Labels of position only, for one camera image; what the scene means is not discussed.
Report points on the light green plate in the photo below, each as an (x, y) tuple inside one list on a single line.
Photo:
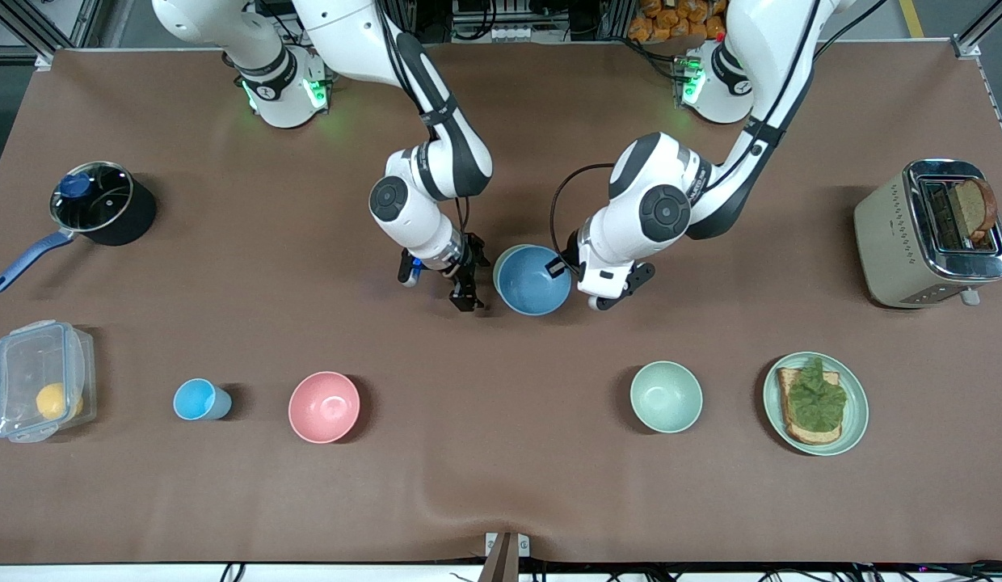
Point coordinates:
[(856, 412)]

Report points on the brown table cloth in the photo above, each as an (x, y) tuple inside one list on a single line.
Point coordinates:
[(501, 404)]

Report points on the clear plastic lidded container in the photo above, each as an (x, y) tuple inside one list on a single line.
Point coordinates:
[(24, 364)]

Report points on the camera stand bracket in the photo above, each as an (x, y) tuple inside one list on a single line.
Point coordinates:
[(501, 558)]

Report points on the glass lid with blue knob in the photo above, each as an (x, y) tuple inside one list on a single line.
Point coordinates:
[(97, 202)]

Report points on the green lettuce leaf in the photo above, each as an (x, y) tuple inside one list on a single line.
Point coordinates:
[(816, 400)]

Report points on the bag of orange fruits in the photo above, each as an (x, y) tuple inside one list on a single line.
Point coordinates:
[(679, 20)]

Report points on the aluminium frame profile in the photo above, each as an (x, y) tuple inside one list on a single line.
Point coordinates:
[(974, 44), (32, 24)]

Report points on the long white power strip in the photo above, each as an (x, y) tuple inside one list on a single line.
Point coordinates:
[(493, 32)]

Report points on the blue plastic cup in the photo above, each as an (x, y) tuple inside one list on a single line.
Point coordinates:
[(195, 399)]

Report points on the brown toast slice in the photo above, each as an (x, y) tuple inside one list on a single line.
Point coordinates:
[(971, 208)]

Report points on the light green bowl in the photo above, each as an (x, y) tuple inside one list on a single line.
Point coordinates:
[(666, 396), (498, 271)]

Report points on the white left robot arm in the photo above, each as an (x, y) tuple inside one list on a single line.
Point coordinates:
[(654, 202)]

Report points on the bread slice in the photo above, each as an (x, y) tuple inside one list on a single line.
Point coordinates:
[(792, 428)]

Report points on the blue bowl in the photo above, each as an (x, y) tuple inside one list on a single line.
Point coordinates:
[(533, 283)]

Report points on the silver toaster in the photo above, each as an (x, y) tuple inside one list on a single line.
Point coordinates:
[(893, 242)]

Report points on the pink bowl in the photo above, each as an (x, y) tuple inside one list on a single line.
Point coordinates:
[(323, 406)]

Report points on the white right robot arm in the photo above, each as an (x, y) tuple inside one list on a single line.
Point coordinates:
[(412, 210)]

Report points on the yellow lemon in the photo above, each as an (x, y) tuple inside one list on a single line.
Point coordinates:
[(55, 401)]

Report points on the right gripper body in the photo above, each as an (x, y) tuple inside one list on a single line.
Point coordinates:
[(464, 269)]

